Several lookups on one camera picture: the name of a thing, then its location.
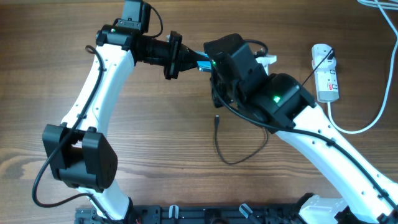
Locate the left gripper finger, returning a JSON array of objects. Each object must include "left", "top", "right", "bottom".
[
  {"left": 182, "top": 44, "right": 209, "bottom": 61},
  {"left": 178, "top": 61, "right": 197, "bottom": 72}
]

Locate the turquoise screen smartphone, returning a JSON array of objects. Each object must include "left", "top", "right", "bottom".
[{"left": 197, "top": 61, "right": 212, "bottom": 72}]

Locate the black USB charger cable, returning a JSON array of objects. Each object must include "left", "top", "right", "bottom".
[{"left": 214, "top": 47, "right": 336, "bottom": 166}]

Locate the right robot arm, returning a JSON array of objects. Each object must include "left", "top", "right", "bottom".
[{"left": 203, "top": 34, "right": 397, "bottom": 223}]

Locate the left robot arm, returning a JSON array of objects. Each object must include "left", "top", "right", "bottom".
[{"left": 42, "top": 1, "right": 208, "bottom": 223}]

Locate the white power strip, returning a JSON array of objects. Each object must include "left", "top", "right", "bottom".
[{"left": 312, "top": 44, "right": 339, "bottom": 103}]

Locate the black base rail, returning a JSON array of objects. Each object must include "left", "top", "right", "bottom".
[{"left": 74, "top": 203, "right": 304, "bottom": 224}]

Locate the white power strip cord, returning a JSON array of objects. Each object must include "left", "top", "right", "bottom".
[{"left": 326, "top": 0, "right": 398, "bottom": 135}]

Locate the white cables top corner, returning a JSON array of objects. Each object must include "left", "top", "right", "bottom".
[{"left": 356, "top": 0, "right": 398, "bottom": 11}]

